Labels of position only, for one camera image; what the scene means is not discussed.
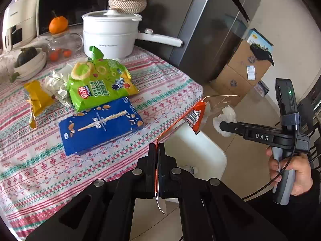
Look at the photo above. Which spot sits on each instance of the grey refrigerator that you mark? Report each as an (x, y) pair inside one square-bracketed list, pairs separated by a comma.
[(213, 30)]

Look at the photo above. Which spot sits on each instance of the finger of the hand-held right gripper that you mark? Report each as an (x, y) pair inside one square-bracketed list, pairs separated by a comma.
[(233, 127)]

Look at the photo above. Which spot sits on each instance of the cream air fryer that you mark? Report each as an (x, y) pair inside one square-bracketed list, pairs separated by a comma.
[(22, 12)]

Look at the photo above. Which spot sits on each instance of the cardboard box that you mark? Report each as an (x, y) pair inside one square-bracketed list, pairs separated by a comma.
[(243, 57), (233, 85)]

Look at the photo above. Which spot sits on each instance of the white ceramic bowl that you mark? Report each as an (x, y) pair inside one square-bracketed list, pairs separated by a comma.
[(32, 64)]

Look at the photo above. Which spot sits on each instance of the orange mandarin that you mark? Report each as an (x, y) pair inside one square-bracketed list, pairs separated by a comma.
[(58, 25)]

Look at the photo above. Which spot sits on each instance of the yellow snack wrapper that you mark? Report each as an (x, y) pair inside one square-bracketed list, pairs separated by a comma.
[(37, 98)]

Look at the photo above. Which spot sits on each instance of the small blue white box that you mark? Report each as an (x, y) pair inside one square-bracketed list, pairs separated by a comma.
[(262, 88)]

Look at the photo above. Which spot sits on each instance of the white ceramic plate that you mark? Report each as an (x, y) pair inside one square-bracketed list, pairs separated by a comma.
[(32, 76)]

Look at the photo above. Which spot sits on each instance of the dark green squash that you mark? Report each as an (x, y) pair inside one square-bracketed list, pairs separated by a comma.
[(26, 56)]

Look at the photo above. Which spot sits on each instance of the green snack bag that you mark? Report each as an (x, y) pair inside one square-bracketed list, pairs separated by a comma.
[(100, 85)]

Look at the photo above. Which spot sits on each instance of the black bag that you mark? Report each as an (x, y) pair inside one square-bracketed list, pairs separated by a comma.
[(262, 54)]

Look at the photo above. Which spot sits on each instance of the white tissue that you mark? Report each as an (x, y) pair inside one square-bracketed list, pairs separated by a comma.
[(227, 114)]

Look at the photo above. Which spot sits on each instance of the crumpled white paper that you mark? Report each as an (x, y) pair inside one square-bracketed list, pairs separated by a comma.
[(56, 85)]

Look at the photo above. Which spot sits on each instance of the glass jar with tomatoes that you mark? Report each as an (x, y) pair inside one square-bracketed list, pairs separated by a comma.
[(62, 42)]

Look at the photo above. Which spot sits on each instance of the person's right hand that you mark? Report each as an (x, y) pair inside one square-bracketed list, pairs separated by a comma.
[(302, 173)]

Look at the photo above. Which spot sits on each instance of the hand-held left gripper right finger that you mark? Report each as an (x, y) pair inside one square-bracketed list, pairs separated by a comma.
[(163, 165)]

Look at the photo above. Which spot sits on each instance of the orange snack wrapper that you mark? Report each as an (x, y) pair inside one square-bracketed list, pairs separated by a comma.
[(198, 115)]

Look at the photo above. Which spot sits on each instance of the person's right forearm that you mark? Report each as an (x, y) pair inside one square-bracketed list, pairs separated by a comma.
[(308, 213)]

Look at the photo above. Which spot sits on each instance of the black microwave oven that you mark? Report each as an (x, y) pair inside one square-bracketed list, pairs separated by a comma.
[(75, 5)]

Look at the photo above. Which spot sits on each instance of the white electric pot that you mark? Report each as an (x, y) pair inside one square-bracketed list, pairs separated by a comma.
[(110, 37)]

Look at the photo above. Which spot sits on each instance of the small green vegetable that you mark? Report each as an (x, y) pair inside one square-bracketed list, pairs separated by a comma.
[(13, 77)]

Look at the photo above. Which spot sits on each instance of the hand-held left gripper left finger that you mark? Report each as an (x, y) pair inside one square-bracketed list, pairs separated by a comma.
[(152, 165)]

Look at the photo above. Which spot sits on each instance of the blue snack box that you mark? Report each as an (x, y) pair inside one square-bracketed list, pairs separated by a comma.
[(100, 130)]

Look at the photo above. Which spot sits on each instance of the small orange fruit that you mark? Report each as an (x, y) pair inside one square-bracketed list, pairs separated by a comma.
[(66, 53), (54, 54)]

